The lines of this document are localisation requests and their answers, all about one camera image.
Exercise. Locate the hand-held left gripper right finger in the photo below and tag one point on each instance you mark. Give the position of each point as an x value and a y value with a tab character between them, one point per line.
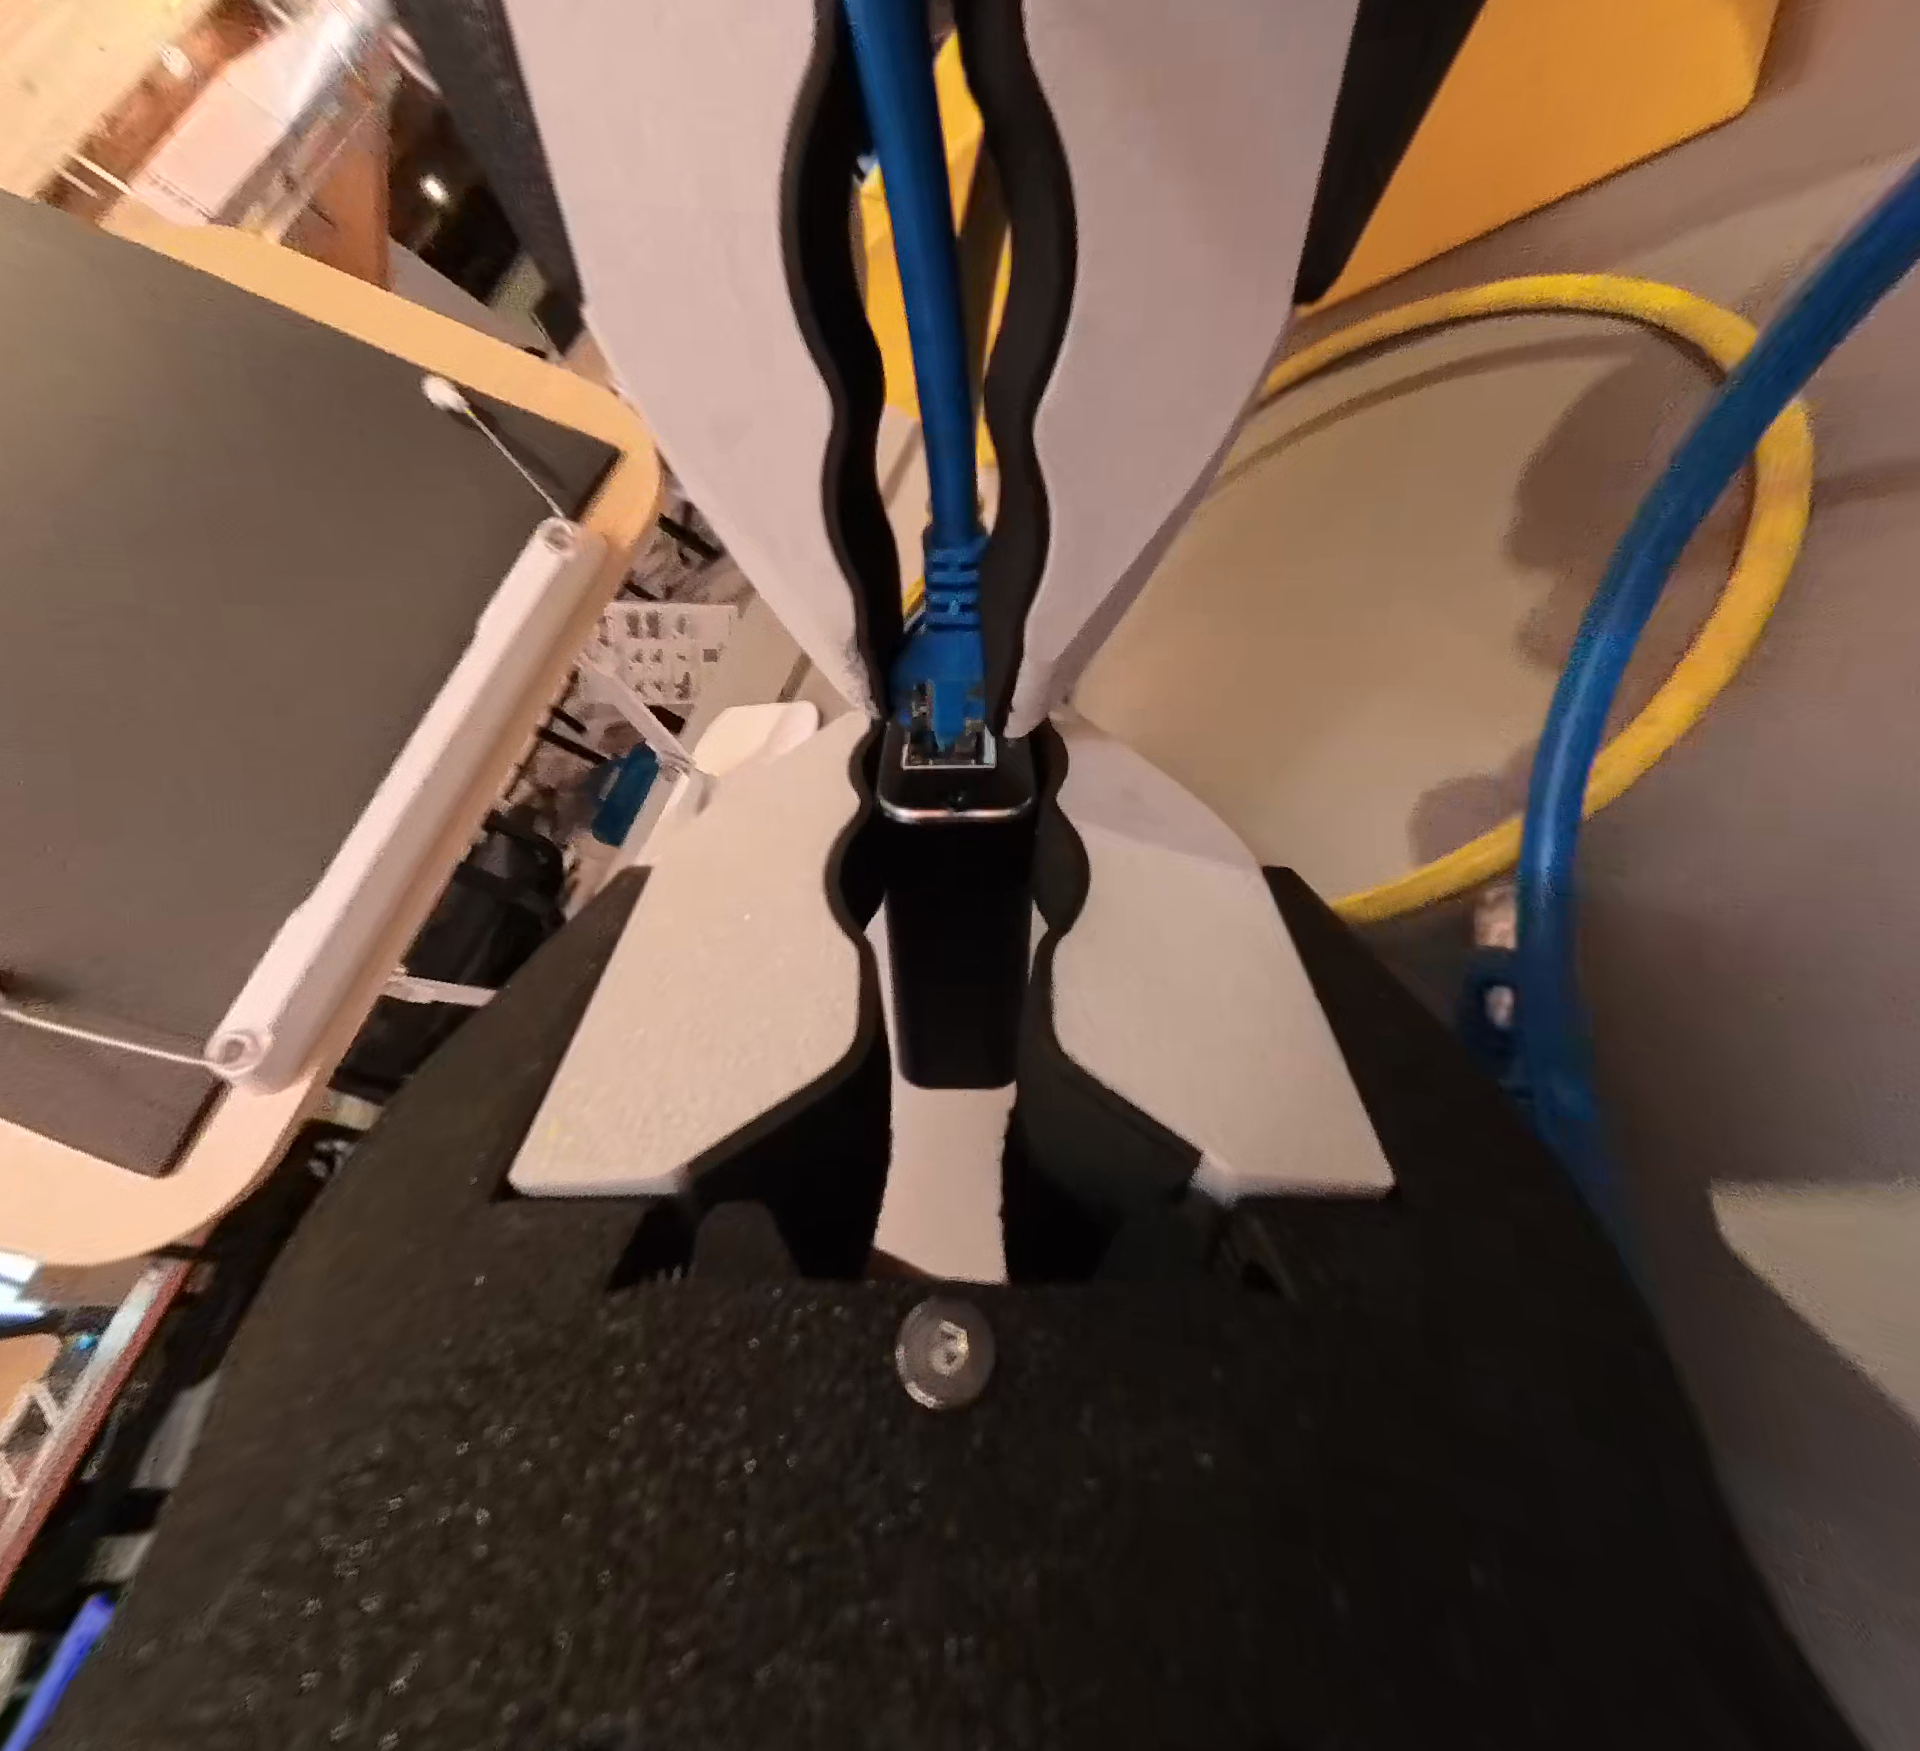
1199	1031

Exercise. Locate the white panel bracket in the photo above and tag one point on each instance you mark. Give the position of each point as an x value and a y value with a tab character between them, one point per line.
422	791

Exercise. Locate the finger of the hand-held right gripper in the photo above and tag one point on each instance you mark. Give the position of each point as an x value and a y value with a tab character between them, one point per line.
1199	133
661	133

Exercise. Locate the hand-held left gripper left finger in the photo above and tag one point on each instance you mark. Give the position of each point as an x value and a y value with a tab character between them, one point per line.
705	1016

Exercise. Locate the white stand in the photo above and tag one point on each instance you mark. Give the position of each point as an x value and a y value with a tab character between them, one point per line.
751	746

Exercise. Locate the yellow plastic bin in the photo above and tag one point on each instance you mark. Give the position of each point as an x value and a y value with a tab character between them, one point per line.
1619	12

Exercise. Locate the blue plastic container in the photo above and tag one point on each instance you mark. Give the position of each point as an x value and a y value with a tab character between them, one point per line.
629	791

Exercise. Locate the black panel with wooden rim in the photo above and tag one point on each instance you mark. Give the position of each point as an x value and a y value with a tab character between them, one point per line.
226	659

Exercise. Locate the black ethernet port adapter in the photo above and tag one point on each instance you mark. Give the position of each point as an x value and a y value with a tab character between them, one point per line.
960	942

